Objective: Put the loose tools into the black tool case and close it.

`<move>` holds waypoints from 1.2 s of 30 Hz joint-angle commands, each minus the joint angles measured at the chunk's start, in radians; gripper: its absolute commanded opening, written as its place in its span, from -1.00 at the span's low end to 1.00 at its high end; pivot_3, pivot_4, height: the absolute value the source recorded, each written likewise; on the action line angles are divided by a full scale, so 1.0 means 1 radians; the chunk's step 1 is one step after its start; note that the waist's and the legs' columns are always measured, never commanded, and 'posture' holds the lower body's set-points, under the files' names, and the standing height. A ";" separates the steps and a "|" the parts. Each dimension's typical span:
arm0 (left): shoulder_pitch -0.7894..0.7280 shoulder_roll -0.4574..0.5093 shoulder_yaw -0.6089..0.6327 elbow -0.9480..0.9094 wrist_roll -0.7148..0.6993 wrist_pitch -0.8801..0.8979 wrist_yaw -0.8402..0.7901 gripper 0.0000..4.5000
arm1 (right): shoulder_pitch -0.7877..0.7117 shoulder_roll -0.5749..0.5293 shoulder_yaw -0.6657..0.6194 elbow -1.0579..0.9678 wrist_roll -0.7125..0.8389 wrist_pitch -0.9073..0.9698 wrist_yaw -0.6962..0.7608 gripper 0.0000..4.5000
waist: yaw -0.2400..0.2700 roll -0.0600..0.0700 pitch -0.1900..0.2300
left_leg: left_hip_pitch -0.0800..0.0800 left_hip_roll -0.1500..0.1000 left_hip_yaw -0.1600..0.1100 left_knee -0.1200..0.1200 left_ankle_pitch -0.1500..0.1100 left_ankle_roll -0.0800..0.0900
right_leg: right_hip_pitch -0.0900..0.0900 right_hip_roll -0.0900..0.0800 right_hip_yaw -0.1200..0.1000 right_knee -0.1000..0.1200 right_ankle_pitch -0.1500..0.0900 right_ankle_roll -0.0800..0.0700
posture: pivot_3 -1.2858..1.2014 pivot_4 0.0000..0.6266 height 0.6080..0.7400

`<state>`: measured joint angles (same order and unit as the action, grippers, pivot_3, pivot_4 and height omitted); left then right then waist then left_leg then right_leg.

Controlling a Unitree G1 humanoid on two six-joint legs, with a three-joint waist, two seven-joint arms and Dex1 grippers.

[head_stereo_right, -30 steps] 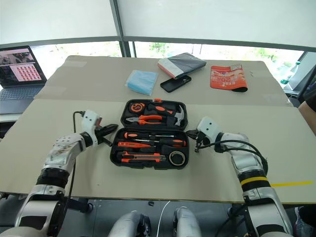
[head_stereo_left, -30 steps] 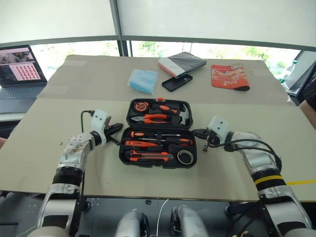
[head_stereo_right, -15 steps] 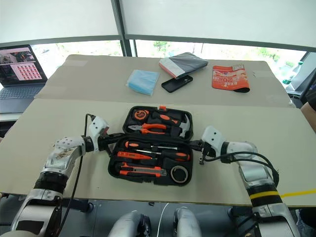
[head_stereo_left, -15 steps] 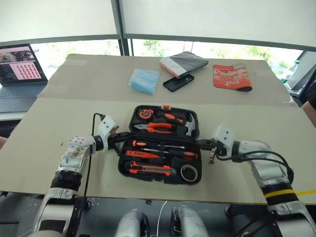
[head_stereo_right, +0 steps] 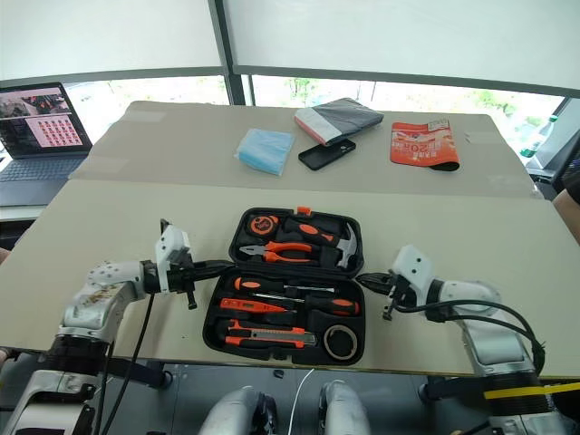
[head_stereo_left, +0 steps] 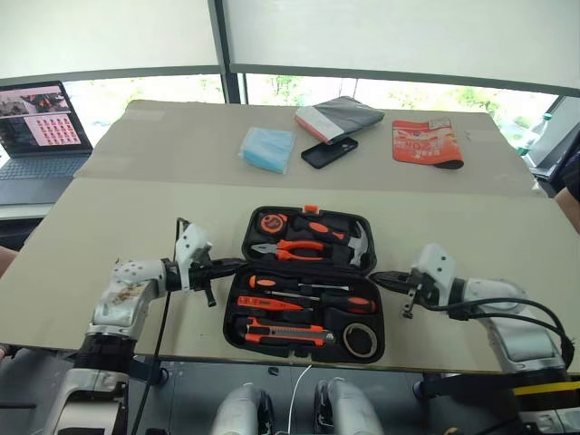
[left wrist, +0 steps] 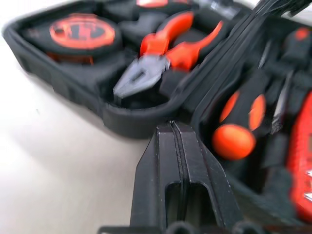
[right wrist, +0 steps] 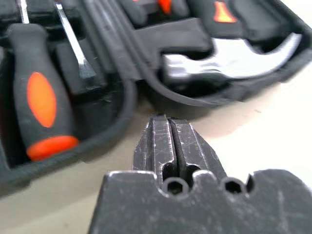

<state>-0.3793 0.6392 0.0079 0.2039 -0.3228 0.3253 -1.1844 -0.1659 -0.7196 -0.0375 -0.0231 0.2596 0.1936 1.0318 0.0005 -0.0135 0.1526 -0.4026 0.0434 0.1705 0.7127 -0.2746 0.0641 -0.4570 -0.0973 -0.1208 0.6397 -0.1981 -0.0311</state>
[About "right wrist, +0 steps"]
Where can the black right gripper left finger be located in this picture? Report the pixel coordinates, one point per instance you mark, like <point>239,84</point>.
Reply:
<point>156,146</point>

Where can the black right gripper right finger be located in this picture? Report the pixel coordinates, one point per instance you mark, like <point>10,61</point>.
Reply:
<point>192,146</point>

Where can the black orange cross screwdriver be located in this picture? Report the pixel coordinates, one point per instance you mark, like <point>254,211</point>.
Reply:
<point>41,97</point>

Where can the black tool case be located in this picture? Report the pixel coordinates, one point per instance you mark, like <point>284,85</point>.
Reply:
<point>117,48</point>

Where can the black orange claw hammer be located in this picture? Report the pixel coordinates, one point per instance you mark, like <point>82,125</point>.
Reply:
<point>219,65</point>

